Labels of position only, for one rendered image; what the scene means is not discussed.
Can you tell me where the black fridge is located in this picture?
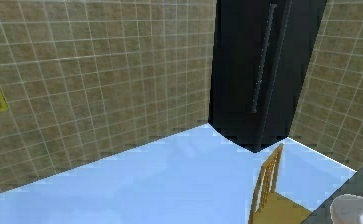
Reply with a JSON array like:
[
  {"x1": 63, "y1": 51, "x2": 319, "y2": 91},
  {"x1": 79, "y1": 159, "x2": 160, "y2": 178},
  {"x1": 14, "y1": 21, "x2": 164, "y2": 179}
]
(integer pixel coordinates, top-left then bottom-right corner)
[{"x1": 207, "y1": 0, "x2": 328, "y2": 154}]

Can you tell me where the wooden slatted chair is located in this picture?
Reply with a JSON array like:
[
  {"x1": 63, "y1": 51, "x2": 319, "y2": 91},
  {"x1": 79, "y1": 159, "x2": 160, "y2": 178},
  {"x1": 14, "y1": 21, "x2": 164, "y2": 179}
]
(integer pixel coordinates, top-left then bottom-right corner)
[{"x1": 247, "y1": 143, "x2": 313, "y2": 224}]

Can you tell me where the dark grey table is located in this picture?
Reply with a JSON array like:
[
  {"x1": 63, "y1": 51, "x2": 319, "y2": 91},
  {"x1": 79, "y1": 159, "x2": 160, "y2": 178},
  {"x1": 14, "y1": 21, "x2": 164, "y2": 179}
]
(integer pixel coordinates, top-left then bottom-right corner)
[{"x1": 300, "y1": 157, "x2": 363, "y2": 224}]

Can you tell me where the white rounded object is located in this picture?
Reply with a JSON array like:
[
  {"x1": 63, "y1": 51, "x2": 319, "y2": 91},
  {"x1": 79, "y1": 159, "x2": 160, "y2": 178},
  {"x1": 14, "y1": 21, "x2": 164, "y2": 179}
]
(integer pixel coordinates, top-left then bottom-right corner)
[{"x1": 329, "y1": 193, "x2": 363, "y2": 224}]

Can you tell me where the grey fridge handle bar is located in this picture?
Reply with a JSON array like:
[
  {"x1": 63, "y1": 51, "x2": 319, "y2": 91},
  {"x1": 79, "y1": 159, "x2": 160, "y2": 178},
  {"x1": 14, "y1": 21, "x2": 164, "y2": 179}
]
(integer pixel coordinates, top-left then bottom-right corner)
[{"x1": 250, "y1": 3, "x2": 278, "y2": 114}]

